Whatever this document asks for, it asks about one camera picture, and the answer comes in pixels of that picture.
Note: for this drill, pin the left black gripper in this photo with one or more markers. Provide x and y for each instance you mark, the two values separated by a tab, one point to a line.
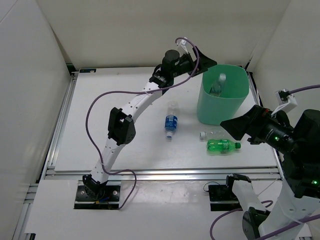
204	62

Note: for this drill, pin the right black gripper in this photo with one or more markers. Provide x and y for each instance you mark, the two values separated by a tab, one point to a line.
253	123

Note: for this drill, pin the green soda bottle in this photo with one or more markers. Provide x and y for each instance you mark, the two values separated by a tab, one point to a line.
222	146

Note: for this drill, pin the clear white-label water bottle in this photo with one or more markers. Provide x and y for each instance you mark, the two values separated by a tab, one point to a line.
218	85

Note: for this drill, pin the blue-label water bottle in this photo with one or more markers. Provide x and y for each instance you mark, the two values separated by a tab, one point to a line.
171	119

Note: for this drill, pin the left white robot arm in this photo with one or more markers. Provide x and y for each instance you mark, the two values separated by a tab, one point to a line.
121	124

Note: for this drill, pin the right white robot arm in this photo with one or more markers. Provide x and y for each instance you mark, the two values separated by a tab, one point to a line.
299	197

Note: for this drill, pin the green plastic bin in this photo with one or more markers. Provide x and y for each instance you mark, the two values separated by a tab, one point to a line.
212	110

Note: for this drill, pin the clear empty plastic bottle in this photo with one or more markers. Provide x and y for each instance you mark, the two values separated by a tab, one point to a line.
212	134

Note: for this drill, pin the aluminium frame rail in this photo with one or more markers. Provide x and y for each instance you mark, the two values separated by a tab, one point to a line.
205	174

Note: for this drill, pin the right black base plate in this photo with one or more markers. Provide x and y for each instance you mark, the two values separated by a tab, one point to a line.
222	199

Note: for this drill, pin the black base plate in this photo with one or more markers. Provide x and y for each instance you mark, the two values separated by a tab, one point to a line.
222	199
108	199

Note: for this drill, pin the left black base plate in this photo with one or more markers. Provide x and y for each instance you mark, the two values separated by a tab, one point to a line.
108	199

